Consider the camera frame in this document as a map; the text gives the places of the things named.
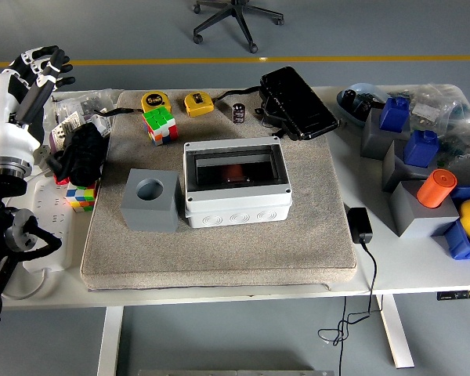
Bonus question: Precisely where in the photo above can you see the grey block with round hole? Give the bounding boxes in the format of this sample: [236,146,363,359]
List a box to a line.
[120,168,181,234]

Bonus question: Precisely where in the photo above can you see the white power strip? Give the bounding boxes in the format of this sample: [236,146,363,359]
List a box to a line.
[21,175,76,274]

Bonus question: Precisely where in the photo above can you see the black adapter cord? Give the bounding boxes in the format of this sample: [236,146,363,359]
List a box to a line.
[317,240,385,376]

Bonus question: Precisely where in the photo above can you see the large multicoloured puzzle cube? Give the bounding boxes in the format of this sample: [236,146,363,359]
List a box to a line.
[142,107,179,146]

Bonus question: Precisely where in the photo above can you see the light blue bowl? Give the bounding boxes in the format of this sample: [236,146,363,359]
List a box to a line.
[336,82,392,127]

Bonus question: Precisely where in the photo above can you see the grey-brown mat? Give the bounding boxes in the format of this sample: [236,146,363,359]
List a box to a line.
[80,89,357,291]

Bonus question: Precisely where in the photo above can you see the yellow tape measure black label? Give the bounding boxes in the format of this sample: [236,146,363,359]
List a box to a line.
[140,91,172,115]

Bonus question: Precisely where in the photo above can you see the black office chair base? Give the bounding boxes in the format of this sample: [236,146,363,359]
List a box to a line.
[192,0,285,54]

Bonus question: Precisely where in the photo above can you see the small black capacitor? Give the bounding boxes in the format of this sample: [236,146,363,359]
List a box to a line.
[231,102,247,125]

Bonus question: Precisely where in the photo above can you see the grey holder block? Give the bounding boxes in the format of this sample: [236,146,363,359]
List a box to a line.
[389,179,461,239]
[360,107,412,161]
[381,139,439,193]

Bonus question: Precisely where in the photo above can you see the clear bags of small hardware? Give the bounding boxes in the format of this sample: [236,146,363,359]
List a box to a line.
[50,89,118,118]

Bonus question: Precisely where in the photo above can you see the white table leg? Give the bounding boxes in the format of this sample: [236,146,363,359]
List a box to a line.
[96,306,125,376]
[378,293,415,369]

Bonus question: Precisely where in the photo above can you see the blue plastic bin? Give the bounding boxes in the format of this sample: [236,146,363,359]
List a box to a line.
[443,184,470,261]

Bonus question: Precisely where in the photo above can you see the yellow tape measure plain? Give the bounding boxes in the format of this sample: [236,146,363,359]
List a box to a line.
[183,92,215,118]

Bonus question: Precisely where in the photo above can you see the white labelled device box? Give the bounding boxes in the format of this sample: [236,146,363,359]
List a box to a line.
[49,111,83,152]

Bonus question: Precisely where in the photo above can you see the blue plastic block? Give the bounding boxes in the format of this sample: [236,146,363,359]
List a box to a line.
[378,96,410,132]
[403,129,440,168]

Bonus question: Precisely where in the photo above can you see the small multicoloured puzzle cube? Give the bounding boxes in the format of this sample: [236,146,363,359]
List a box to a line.
[65,182,99,213]

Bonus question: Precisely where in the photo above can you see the thin black strap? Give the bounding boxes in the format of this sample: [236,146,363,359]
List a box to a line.
[92,106,144,118]

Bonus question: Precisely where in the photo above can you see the black table control panel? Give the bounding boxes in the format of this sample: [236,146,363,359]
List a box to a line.
[436,288,470,302]

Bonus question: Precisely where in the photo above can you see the black case with strap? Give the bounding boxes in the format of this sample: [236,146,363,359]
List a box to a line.
[214,66,340,141]

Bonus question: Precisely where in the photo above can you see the small white breaker module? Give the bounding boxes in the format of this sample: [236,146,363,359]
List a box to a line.
[89,115,114,137]

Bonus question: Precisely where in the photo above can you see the clear plastic bags of parts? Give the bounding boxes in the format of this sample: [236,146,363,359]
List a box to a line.
[387,82,470,177]

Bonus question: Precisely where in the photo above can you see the black power adapter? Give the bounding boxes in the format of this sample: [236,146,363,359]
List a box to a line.
[347,207,374,244]

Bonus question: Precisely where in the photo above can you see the orange cylinder battery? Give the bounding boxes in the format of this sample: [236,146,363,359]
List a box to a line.
[416,168,458,208]
[222,164,246,182]

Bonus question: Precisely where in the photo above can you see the white junction box with lid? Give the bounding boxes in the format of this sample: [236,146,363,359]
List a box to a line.
[183,136,293,230]

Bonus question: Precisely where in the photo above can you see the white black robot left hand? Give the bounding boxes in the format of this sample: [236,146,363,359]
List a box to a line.
[0,45,76,166]

